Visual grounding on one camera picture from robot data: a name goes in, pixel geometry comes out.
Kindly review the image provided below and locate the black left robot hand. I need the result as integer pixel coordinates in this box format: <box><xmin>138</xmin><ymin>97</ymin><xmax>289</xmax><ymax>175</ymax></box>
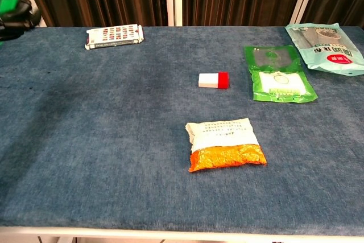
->
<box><xmin>0</xmin><ymin>0</ymin><xmax>43</xmax><ymax>42</ymax></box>

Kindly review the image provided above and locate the flat white printed box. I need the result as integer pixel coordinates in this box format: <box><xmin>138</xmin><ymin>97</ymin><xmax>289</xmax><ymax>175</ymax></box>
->
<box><xmin>84</xmin><ymin>24</ymin><xmax>145</xmax><ymax>51</ymax></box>

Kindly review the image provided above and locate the blue felt table cloth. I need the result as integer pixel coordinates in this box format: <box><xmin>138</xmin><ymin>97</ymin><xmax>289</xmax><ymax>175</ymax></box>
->
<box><xmin>0</xmin><ymin>26</ymin><xmax>364</xmax><ymax>237</ymax></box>

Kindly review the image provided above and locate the white and red block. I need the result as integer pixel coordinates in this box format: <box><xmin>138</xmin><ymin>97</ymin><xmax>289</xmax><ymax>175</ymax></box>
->
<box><xmin>198</xmin><ymin>71</ymin><xmax>230</xmax><ymax>90</ymax></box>

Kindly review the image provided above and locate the orange and white packet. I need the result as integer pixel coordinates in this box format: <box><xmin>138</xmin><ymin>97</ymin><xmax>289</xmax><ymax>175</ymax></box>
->
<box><xmin>185</xmin><ymin>117</ymin><xmax>268</xmax><ymax>173</ymax></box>

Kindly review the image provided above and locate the green plastic package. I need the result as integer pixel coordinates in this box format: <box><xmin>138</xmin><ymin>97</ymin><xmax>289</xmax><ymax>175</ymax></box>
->
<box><xmin>244</xmin><ymin>44</ymin><xmax>319</xmax><ymax>104</ymax></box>

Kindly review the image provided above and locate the pale green printed bag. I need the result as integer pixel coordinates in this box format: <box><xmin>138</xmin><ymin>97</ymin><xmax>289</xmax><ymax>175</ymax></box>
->
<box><xmin>284</xmin><ymin>22</ymin><xmax>364</xmax><ymax>77</ymax></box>

